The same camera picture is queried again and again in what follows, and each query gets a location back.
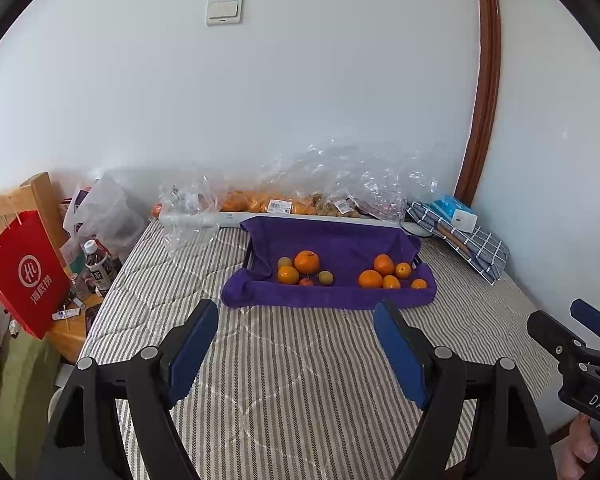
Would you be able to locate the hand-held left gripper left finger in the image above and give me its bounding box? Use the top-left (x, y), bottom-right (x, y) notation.
top-left (37, 299), bottom-right (220, 480)

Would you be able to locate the brown wooden door frame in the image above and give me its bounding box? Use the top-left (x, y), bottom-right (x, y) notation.
top-left (452, 0), bottom-right (503, 207)

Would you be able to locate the wooden nightstand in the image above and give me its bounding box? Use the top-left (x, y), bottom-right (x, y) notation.
top-left (44, 287), bottom-right (106, 367)

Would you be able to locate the white light switch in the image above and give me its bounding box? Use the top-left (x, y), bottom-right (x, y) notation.
top-left (205, 0), bottom-right (244, 27)

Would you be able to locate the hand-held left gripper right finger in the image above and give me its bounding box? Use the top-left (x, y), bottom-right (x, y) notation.
top-left (373, 300), bottom-right (558, 480)

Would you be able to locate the long white box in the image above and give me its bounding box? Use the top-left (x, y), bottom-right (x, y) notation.
top-left (159, 211), bottom-right (406, 230)

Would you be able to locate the person's right hand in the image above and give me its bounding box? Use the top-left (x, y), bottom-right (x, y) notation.
top-left (555, 414), bottom-right (600, 480)

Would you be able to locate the clear bag of brown fruits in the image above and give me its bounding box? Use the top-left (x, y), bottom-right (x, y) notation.
top-left (310, 192), bottom-right (383, 220)

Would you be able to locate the red paper bag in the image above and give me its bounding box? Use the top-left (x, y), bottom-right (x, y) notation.
top-left (0, 194), bottom-right (72, 341)

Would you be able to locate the small white box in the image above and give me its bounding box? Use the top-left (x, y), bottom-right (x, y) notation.
top-left (452, 210), bottom-right (480, 234)

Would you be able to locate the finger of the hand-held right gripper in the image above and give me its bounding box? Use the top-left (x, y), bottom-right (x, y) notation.
top-left (526, 310), bottom-right (588, 366)
top-left (570, 299), bottom-right (600, 356)

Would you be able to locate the brown wooden stick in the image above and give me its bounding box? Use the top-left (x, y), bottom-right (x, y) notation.
top-left (436, 224), bottom-right (474, 257)

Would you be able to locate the dark bottle with white cap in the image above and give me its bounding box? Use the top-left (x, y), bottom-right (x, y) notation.
top-left (82, 239), bottom-right (108, 297)

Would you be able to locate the clear bag of oranges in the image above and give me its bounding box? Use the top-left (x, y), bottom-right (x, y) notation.
top-left (219, 189), bottom-right (321, 216)

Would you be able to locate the crumpled clear plastic bag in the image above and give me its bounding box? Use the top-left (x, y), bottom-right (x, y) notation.
top-left (159, 177), bottom-right (222, 256)
top-left (257, 135), bottom-right (443, 221)

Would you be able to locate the black-rimmed white disc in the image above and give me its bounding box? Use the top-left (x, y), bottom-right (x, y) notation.
top-left (401, 221), bottom-right (434, 239)

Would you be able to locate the plaid grey cloth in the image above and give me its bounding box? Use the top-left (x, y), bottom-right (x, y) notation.
top-left (406, 200), bottom-right (511, 286)

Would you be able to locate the blue tissue pack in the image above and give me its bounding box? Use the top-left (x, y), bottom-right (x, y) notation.
top-left (431, 194), bottom-right (474, 217)

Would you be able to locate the purple towel-lined tray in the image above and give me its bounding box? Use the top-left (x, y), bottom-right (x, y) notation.
top-left (221, 215), bottom-right (438, 311)

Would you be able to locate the orange with green stem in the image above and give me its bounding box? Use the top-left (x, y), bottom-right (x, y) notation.
top-left (294, 250), bottom-right (320, 275)

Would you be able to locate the white plastic bag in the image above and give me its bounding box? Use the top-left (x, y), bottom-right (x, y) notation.
top-left (61, 174), bottom-right (149, 267)

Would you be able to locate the green cloth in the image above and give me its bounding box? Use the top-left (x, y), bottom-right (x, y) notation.
top-left (0, 327), bottom-right (63, 466)

